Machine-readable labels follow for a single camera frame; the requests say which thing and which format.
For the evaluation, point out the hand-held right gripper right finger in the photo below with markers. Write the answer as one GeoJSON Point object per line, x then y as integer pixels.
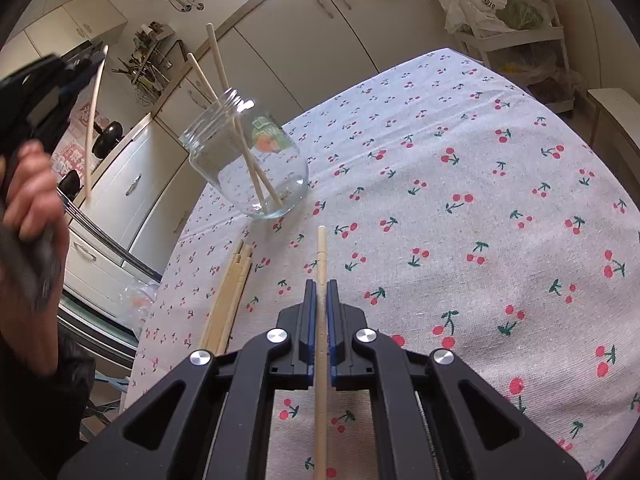
{"type": "Point", "coordinates": [332, 320]}

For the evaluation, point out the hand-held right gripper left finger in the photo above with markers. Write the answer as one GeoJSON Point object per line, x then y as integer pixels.
{"type": "Point", "coordinates": [311, 320]}

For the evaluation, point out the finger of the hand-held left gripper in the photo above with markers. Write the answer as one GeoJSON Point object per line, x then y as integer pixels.
{"type": "Point", "coordinates": [82, 72]}

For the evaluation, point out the wooden chopstick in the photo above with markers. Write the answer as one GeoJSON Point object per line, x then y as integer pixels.
{"type": "Point", "coordinates": [232, 297]}
{"type": "Point", "coordinates": [225, 295]}
{"type": "Point", "coordinates": [217, 300]}
{"type": "Point", "coordinates": [322, 260]}
{"type": "Point", "coordinates": [239, 295]}
{"type": "Point", "coordinates": [220, 70]}
{"type": "Point", "coordinates": [95, 110]}
{"type": "Point", "coordinates": [202, 77]}

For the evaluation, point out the clear glass jar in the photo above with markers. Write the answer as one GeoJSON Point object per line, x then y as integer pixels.
{"type": "Point", "coordinates": [225, 160]}

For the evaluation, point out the person's left forearm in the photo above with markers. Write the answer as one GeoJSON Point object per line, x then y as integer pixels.
{"type": "Point", "coordinates": [35, 420]}

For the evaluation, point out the dish rack with utensils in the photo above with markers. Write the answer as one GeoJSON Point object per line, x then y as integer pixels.
{"type": "Point", "coordinates": [145, 65]}

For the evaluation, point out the person's left hand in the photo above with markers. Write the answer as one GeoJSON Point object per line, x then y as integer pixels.
{"type": "Point", "coordinates": [35, 190]}

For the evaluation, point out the black kettle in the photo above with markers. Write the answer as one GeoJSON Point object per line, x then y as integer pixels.
{"type": "Point", "coordinates": [107, 140]}

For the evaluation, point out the cherry print tablecloth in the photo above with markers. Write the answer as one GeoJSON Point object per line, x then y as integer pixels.
{"type": "Point", "coordinates": [450, 235]}

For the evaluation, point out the clear plastic bag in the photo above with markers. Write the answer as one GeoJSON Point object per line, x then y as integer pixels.
{"type": "Point", "coordinates": [137, 305]}

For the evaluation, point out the steel oven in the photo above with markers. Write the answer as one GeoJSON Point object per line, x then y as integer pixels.
{"type": "Point", "coordinates": [95, 280]}

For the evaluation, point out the teal chair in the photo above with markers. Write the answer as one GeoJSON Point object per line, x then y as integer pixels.
{"type": "Point", "coordinates": [107, 395]}

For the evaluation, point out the cream kitchen base cabinets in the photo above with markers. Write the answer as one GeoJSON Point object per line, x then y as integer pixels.
{"type": "Point", "coordinates": [300, 45]}

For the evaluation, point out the bag with yellow contents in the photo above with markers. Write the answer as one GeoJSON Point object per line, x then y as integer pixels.
{"type": "Point", "coordinates": [520, 67]}

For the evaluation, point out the bag with dark contents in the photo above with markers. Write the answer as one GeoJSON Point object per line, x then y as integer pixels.
{"type": "Point", "coordinates": [555, 90]}

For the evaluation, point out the white shelf trolley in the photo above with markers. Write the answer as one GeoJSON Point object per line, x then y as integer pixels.
{"type": "Point", "coordinates": [515, 40]}

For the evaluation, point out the cream wooden stool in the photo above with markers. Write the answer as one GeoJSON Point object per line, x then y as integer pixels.
{"type": "Point", "coordinates": [615, 105]}

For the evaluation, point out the green vegetable in bag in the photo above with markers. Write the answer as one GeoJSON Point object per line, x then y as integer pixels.
{"type": "Point", "coordinates": [525, 12]}

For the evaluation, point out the cream wall cabinets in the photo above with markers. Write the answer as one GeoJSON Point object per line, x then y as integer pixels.
{"type": "Point", "coordinates": [75, 20]}

